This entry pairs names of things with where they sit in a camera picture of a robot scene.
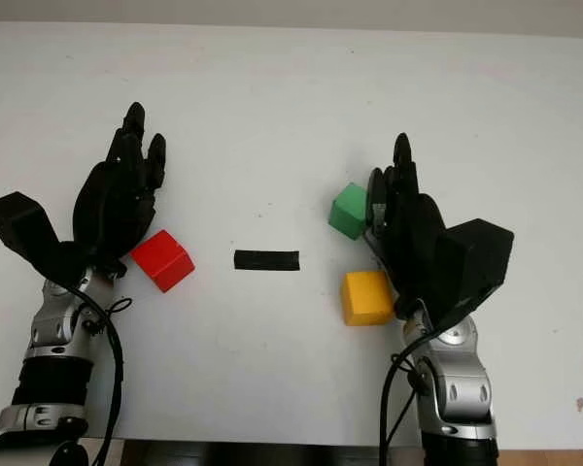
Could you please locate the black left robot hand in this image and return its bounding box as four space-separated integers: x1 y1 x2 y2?
71 101 169 281

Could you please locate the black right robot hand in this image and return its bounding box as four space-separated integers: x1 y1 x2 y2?
364 133 448 319

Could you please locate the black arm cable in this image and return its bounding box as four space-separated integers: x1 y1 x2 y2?
378 329 434 453
62 283 132 460

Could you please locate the black tape strip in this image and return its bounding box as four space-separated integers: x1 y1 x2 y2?
233 250 301 273

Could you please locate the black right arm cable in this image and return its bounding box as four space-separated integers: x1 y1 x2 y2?
378 329 434 453

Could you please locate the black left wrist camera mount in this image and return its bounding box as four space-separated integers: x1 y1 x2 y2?
0 191 94 293

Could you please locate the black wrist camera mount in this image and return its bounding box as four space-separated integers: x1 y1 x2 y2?
0 191 94 293
433 218 515 337

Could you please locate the dark robot torso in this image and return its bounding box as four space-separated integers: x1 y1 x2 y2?
120 440 424 466

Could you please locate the yellow block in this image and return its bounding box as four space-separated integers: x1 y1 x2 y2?
339 270 395 327

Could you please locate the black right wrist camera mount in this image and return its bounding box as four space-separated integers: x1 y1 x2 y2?
433 218 515 337

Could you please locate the green block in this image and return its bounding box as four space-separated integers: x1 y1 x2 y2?
327 182 369 241

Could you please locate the red block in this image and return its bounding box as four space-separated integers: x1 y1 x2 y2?
129 229 196 293

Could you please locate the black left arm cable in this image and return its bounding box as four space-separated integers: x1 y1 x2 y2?
62 283 132 460

